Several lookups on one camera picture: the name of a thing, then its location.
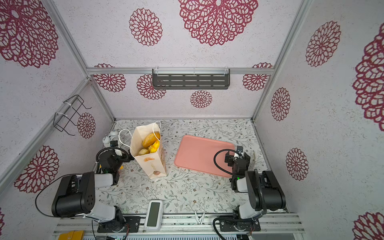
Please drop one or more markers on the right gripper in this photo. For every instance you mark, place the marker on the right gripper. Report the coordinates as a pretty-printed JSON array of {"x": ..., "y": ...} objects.
[{"x": 240, "y": 159}]

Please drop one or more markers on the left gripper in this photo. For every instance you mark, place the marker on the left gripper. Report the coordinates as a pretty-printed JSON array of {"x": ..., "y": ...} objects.
[{"x": 114, "y": 153}]

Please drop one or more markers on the printed paper bag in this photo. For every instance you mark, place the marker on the printed paper bag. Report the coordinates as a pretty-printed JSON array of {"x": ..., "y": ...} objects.
[{"x": 153, "y": 164}]

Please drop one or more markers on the yellow orange striped fake bread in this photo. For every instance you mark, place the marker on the yellow orange striped fake bread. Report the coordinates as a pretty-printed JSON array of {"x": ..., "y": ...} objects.
[{"x": 154, "y": 147}]

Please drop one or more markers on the long baguette fake bread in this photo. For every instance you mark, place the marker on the long baguette fake bread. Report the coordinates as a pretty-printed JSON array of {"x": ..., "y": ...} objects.
[{"x": 151, "y": 139}]

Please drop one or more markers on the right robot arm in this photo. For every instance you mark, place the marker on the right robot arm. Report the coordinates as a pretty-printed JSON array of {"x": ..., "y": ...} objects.
[{"x": 264, "y": 191}]

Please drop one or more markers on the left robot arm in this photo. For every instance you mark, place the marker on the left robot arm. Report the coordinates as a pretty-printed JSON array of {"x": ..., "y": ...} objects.
[{"x": 76, "y": 193}]

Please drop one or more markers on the small round fake bread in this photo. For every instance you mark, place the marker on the small round fake bread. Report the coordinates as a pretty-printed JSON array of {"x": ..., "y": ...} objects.
[{"x": 143, "y": 152}]

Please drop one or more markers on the white alarm clock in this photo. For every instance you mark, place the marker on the white alarm clock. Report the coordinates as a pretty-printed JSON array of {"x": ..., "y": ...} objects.
[{"x": 111, "y": 139}]

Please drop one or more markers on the pink plastic tray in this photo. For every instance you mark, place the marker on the pink plastic tray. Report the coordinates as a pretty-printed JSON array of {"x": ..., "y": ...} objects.
[{"x": 197, "y": 154}]

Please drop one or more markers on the white digital timer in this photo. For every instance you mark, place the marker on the white digital timer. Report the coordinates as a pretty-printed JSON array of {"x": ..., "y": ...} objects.
[{"x": 154, "y": 216}]

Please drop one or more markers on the white plastic clip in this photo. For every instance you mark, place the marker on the white plastic clip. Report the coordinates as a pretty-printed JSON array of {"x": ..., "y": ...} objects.
[{"x": 199, "y": 219}]

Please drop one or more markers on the yellow block at front edge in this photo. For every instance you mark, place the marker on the yellow block at front edge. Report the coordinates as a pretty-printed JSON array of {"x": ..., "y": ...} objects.
[{"x": 73, "y": 235}]

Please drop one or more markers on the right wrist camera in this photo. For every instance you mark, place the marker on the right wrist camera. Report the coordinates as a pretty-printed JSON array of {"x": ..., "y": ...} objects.
[{"x": 240, "y": 149}]

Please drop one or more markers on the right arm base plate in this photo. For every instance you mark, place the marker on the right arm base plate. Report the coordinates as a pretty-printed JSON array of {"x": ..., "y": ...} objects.
[{"x": 223, "y": 225}]

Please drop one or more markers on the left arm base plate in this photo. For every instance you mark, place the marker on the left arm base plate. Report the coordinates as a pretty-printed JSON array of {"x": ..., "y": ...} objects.
[{"x": 128, "y": 224}]

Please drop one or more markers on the black wire wall rack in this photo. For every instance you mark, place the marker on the black wire wall rack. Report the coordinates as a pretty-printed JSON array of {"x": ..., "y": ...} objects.
[{"x": 65, "y": 117}]

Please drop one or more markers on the dark grey wall shelf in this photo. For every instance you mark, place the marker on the dark grey wall shelf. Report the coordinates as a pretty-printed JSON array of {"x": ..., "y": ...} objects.
[{"x": 191, "y": 80}]

